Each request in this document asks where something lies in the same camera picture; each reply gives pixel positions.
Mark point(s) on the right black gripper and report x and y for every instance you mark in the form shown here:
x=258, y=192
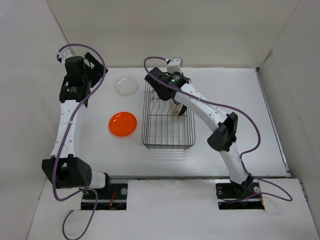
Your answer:
x=169, y=74

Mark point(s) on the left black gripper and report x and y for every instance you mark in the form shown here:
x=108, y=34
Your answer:
x=97, y=71

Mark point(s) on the cream and black plate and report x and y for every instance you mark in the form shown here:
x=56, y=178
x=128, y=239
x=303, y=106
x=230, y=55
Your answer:
x=177, y=108

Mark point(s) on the clear glass plate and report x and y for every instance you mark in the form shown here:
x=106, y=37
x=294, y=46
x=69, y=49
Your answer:
x=126, y=85

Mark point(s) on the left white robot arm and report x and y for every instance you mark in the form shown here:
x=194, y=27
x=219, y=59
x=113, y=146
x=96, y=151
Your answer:
x=64, y=168

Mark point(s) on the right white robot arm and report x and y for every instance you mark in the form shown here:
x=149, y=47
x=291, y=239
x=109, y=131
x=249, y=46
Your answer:
x=222, y=125

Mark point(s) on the orange plate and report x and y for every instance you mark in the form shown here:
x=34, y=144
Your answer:
x=122, y=124

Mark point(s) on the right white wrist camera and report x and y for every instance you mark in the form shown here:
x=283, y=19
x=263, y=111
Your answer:
x=174, y=65

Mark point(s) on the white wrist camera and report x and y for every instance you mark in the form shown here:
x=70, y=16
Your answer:
x=64, y=54
x=174, y=65

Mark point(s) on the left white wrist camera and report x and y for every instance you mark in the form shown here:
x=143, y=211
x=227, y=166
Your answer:
x=64, y=54

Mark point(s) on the grey wire dish rack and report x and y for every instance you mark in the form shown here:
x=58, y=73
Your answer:
x=161, y=129

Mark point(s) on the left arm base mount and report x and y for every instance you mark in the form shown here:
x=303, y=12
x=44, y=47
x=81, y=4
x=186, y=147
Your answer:
x=108, y=200

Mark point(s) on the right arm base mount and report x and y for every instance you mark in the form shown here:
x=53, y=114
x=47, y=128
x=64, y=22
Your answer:
x=228, y=199

